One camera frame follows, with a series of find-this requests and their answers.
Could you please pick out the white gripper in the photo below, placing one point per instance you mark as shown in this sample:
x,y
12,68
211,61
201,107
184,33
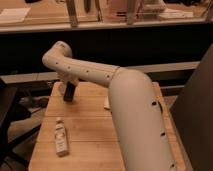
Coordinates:
x,y
65,78

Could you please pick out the black eraser block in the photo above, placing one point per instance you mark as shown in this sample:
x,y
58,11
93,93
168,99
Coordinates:
x,y
69,92

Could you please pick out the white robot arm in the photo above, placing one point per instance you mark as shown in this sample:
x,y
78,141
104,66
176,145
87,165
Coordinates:
x,y
136,112

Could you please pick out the white ceramic cup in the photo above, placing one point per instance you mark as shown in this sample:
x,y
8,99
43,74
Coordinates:
x,y
62,88

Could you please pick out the white sponge block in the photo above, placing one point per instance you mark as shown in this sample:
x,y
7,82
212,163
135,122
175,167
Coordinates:
x,y
106,103

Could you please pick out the small white bottle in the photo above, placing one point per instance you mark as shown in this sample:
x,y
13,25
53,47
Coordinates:
x,y
61,142

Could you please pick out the dark chair back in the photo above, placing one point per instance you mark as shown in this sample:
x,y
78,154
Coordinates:
x,y
193,114

